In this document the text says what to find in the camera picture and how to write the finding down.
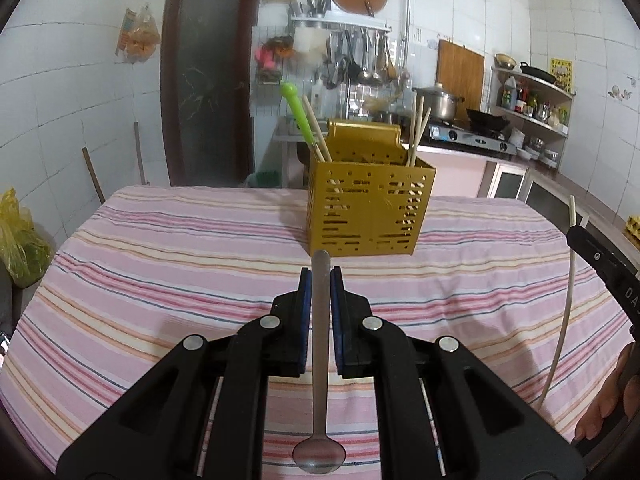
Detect gas stove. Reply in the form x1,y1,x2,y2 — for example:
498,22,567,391
426,122,516,156

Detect black wok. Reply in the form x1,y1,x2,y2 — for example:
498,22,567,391
466,108,510,133

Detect yellow wall poster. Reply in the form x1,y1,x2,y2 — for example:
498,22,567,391
550,58,574,93

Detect yellow perforated utensil holder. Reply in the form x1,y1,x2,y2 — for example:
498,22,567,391
307,119,436,258

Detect pink striped tablecloth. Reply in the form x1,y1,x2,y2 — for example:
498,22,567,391
1,186,630,471

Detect orange hanging bag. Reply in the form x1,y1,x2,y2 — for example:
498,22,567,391
115,3,160,63

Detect person right hand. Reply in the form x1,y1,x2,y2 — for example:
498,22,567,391
574,344,639,441

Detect steel spoon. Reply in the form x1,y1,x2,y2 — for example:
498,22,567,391
292,249,346,474

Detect wall utensil rack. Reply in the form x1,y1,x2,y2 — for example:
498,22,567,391
290,13,392,32

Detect corner shelf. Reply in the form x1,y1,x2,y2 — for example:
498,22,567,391
487,66,573,170

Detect dark brown door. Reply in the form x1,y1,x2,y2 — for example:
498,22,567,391
160,0,258,188

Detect green frog handle fork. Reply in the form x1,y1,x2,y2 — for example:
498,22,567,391
280,82,324,162

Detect steel cooking pot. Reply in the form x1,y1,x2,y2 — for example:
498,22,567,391
413,82,465,122

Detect yellow plastic bag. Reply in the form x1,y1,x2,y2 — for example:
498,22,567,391
1,188,53,289

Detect rectangular wooden cutting board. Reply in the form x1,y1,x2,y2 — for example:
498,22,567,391
436,39,485,127

